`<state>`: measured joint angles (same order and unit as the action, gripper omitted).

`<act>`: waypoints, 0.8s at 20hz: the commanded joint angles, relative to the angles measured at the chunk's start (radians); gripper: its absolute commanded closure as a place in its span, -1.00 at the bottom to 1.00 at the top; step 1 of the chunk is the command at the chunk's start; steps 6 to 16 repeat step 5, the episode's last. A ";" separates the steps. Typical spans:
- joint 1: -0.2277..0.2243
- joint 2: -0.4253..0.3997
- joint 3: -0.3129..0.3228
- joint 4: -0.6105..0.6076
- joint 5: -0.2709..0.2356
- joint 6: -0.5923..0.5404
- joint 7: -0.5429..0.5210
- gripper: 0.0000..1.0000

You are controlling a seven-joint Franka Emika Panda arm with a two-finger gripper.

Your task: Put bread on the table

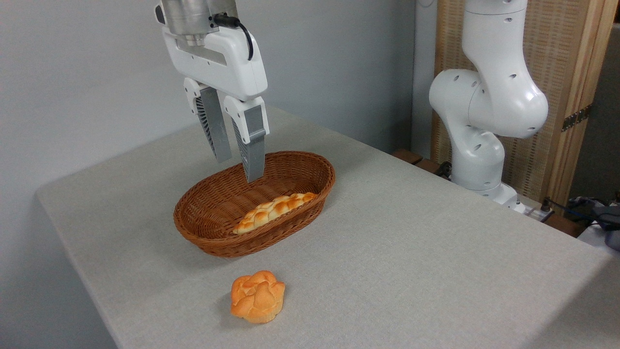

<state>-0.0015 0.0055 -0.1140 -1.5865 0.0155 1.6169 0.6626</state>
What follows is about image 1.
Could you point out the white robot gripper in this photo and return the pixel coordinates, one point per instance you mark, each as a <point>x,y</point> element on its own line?
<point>227,63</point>

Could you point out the round orange bread roll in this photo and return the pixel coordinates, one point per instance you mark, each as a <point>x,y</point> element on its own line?
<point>256,298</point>

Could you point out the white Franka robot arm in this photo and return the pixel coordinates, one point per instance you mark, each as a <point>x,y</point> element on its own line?
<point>484,97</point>

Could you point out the long braided bread loaf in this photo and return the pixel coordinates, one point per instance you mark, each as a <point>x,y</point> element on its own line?
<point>271,209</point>

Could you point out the brown oval wicker basket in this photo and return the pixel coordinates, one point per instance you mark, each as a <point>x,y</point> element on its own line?
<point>300,167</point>

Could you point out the wooden woven folding screen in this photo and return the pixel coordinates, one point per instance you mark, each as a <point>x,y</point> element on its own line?
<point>557,58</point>

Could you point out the dark metal screen hinge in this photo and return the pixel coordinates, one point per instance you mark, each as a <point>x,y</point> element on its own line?
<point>576,118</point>

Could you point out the dark grey device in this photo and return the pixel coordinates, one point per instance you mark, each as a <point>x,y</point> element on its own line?
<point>611,228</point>

